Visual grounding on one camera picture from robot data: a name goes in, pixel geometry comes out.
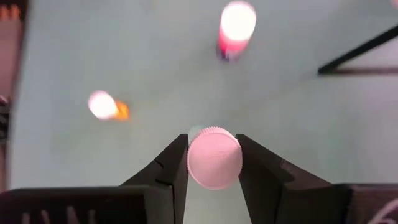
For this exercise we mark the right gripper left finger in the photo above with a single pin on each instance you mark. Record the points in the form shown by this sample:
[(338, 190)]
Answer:
[(174, 174)]

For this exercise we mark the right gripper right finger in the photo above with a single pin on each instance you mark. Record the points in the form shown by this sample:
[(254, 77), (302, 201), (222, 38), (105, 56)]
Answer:
[(264, 186)]

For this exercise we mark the pale green medicine bottle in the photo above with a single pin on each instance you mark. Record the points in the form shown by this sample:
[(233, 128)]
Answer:
[(214, 158)]

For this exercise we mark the orange medicine bottle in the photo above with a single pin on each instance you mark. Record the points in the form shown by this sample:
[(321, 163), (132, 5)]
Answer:
[(102, 105)]

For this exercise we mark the red medicine bottle white cap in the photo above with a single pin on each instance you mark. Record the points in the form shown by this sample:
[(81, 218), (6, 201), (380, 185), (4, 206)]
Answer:
[(236, 25)]

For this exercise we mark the wooden shelf black legs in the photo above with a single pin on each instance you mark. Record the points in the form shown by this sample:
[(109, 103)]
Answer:
[(357, 50)]

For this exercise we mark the green table mat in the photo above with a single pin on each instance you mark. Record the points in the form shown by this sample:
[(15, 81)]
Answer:
[(155, 62)]

